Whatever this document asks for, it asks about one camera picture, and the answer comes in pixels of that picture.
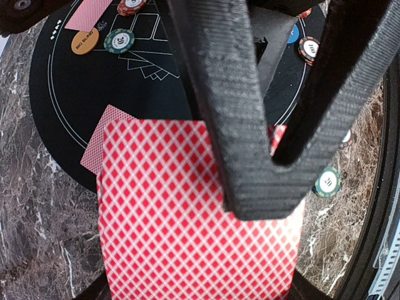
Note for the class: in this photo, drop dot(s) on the orange big blind button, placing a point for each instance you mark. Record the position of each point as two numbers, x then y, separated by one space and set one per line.
84 42

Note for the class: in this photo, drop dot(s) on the red-backed playing card deck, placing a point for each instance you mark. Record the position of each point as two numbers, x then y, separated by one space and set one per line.
163 228

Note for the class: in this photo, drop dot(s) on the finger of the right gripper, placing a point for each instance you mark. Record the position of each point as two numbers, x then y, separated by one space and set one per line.
215 43
276 27

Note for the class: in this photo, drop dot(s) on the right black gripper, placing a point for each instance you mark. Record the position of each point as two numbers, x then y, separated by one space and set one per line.
19 15

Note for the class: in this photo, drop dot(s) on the green poker chip stack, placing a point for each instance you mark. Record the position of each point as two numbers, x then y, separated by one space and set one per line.
328 184

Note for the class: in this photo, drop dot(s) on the orange black poker chip stack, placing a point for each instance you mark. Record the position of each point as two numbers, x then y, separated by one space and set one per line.
349 139

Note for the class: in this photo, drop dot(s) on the white slotted cable duct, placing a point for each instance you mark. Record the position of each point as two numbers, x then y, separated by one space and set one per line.
386 270

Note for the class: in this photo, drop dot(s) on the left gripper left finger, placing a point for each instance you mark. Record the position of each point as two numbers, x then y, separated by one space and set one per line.
98 290

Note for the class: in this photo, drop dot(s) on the red chip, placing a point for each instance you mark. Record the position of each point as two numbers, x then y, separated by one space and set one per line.
130 7
304 14

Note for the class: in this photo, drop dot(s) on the blue small blind button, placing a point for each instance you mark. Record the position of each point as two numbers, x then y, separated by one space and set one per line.
294 36

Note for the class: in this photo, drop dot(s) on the round black poker mat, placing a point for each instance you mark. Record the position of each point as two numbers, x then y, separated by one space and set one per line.
69 92

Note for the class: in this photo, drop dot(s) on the single red-backed playing card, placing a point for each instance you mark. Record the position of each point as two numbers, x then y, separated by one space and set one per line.
93 155

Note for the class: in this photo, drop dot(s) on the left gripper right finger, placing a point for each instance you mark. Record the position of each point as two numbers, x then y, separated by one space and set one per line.
302 289

